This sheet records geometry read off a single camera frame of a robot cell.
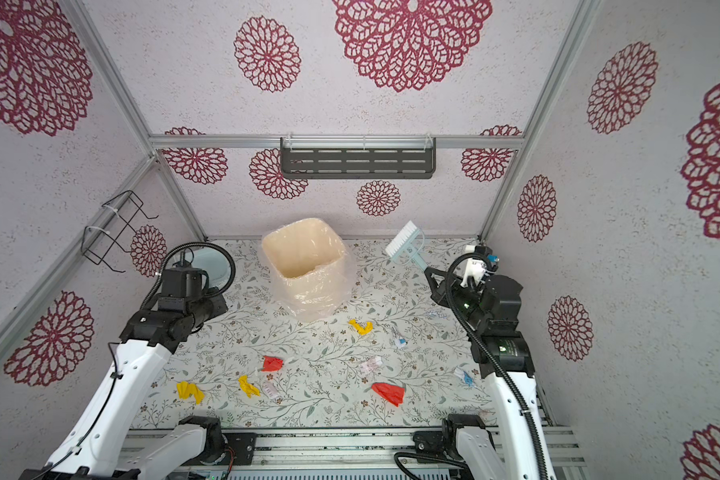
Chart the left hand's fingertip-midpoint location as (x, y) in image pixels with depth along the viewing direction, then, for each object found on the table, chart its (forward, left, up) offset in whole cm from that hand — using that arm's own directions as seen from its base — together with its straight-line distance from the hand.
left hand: (218, 305), depth 77 cm
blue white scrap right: (-13, -67, -20) cm, 71 cm away
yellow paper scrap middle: (-14, -5, -20) cm, 25 cm away
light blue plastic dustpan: (+9, +2, +6) cm, 12 cm away
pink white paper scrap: (-9, -39, -20) cm, 45 cm away
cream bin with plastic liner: (+12, -23, +1) cm, 26 cm away
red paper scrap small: (-8, -11, -20) cm, 24 cm away
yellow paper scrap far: (+3, -37, -20) cm, 43 cm away
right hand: (0, -52, +14) cm, 54 cm away
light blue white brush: (+9, -48, +11) cm, 51 cm away
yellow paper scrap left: (-15, +11, -19) cm, 27 cm away
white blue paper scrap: (-1, -49, -21) cm, 54 cm away
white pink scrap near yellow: (-15, -11, -21) cm, 28 cm away
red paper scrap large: (-17, -46, -21) cm, 53 cm away
